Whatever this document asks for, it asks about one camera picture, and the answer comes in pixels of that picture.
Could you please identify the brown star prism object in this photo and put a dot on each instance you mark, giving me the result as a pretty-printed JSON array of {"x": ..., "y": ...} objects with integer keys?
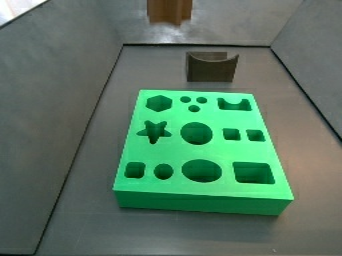
[{"x": 169, "y": 11}]

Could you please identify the dark grey cradle fixture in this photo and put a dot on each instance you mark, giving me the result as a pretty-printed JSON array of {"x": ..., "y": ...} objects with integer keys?
[{"x": 210, "y": 66}]

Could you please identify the green shape sorter block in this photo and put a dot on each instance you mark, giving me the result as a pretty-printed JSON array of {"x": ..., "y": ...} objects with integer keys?
[{"x": 199, "y": 155}]

